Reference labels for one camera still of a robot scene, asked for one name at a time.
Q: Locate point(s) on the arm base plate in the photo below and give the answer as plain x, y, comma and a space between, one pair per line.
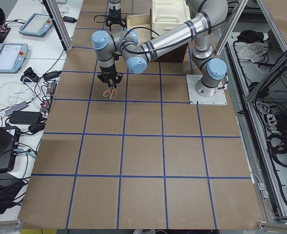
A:
202, 95

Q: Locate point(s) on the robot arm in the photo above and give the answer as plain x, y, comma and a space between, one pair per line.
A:
205, 15
115, 5

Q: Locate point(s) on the white cloth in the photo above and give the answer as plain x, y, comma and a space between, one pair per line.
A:
253, 52

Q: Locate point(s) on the dark wooden drawer cabinet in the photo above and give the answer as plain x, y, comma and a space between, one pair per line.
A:
176, 55

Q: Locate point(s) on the upper teach pendant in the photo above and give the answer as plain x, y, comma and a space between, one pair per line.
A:
36, 26

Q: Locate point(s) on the lower teach pendant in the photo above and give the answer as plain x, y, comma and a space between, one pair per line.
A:
12, 57

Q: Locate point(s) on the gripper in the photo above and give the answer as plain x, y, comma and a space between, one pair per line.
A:
107, 70
114, 12

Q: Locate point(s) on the teach pendant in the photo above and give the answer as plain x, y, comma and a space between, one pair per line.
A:
12, 57
36, 26

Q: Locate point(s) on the black laptop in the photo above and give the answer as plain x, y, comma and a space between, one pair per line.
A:
9, 140

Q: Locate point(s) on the white plastic tray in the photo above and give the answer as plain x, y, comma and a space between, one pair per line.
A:
168, 14

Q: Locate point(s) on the aluminium frame post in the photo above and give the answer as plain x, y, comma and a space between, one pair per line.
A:
55, 16

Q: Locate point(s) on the black power adapter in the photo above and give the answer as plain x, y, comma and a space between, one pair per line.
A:
69, 19

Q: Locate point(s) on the light wood drawer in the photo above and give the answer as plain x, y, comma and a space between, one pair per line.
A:
143, 27

